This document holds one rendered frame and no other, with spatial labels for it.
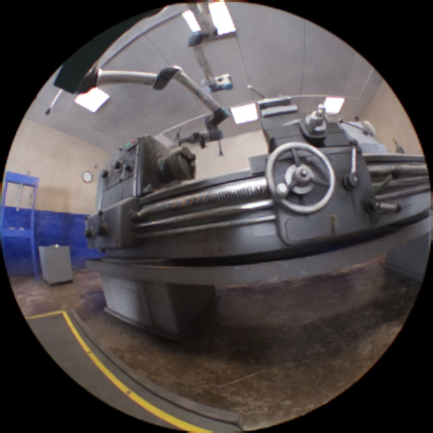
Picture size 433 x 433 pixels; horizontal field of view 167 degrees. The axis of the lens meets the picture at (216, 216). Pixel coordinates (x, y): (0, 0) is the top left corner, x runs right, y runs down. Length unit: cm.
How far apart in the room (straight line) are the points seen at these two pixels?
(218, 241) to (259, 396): 67
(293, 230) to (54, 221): 406
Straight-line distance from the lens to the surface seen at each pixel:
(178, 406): 29
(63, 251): 265
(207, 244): 68
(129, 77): 123
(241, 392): 65
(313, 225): 46
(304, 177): 40
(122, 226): 82
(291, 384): 66
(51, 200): 409
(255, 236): 63
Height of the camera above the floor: 57
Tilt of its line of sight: 7 degrees up
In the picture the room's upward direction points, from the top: 7 degrees counter-clockwise
